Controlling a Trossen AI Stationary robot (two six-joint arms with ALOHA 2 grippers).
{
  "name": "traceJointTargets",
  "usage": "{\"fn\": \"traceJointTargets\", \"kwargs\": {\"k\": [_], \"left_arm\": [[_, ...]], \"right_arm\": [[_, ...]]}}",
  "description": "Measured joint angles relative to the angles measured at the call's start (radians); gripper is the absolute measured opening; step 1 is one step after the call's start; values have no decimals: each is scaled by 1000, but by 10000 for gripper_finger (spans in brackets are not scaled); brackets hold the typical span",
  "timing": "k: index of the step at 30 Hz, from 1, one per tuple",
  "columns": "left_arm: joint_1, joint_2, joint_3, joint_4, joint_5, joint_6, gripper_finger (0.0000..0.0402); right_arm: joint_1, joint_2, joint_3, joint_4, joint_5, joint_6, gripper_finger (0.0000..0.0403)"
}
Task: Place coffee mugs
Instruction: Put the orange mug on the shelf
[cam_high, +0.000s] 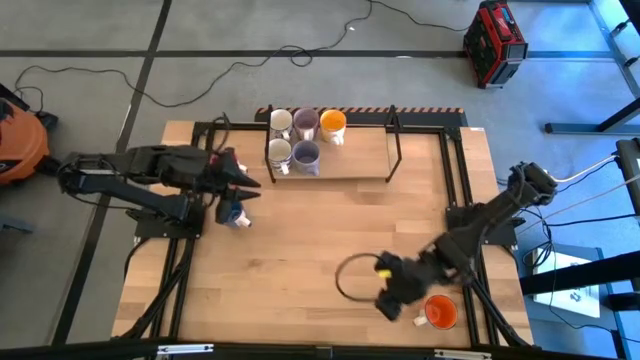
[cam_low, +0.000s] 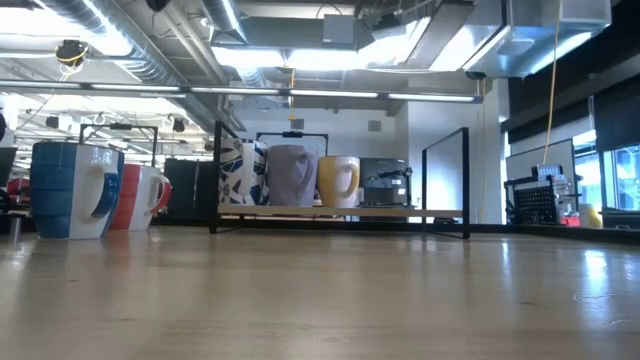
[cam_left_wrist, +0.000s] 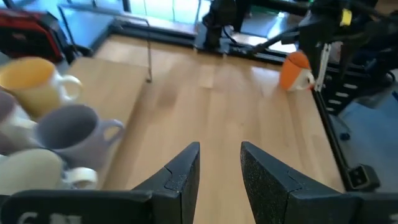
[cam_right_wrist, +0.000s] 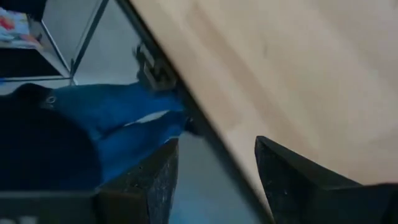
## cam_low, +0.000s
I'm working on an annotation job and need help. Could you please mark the yellow coffee mug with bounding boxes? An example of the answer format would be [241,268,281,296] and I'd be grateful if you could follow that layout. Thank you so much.
[316,155,361,209]

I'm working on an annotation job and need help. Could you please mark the lilac faceted coffee mug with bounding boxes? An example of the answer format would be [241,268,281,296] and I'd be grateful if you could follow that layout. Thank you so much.
[265,144,321,208]

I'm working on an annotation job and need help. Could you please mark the white mug blue pattern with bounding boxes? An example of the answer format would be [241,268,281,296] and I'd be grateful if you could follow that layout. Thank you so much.
[218,138,270,206]

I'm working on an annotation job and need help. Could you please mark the blue and white mug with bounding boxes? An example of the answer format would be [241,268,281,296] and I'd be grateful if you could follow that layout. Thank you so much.
[29,141,125,240]

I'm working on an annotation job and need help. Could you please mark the black machine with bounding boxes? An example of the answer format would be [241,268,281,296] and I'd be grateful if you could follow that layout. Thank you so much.
[357,158,415,209]

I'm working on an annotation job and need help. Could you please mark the long ceiling light strip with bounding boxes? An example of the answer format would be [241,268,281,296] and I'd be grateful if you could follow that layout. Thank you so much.
[0,79,484,105]

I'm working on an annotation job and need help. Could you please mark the black cabinet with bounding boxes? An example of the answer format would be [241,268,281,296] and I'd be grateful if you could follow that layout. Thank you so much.
[163,158,219,220]

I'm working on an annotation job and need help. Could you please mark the red and white mug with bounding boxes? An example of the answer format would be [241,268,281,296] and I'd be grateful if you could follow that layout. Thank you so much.
[109,163,173,232]

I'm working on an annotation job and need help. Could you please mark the black pegboard organizer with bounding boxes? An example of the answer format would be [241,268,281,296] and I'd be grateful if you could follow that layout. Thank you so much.
[503,164,574,226]

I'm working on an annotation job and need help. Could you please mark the yellow cylindrical container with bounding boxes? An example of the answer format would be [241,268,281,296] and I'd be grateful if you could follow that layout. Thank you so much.
[578,203,604,229]

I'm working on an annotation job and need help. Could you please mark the black screen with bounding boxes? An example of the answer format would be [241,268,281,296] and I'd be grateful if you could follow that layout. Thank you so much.
[0,146,19,189]

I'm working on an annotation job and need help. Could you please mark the black frame stand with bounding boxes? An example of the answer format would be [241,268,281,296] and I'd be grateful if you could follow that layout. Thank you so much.
[78,123,159,169]
[256,130,330,156]

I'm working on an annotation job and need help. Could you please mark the round spiral duct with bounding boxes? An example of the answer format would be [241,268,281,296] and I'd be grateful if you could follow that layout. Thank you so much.
[42,0,246,134]

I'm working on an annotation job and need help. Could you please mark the yellow hanging cable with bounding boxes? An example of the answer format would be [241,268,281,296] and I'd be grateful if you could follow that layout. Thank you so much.
[542,0,564,166]

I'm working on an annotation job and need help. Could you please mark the silver ventilation duct box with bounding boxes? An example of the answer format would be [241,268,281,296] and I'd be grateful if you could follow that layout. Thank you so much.
[462,0,614,80]

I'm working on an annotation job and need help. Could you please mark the black ceiling cable reel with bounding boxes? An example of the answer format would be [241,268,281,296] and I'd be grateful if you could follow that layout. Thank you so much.
[54,39,90,69]

